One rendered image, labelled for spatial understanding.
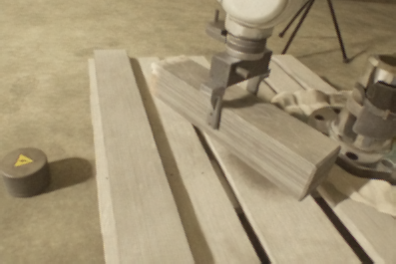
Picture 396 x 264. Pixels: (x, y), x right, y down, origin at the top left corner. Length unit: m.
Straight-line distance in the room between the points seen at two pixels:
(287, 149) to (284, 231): 0.15
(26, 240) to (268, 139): 0.53
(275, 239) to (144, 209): 0.24
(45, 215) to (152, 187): 0.29
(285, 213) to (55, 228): 0.49
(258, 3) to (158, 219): 0.38
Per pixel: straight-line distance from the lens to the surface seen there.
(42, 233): 0.77
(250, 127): 0.59
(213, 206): 0.61
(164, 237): 0.53
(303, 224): 0.64
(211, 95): 0.57
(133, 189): 0.60
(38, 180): 0.82
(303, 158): 0.55
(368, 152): 0.80
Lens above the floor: 0.61
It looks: 34 degrees down
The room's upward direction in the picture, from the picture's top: 8 degrees clockwise
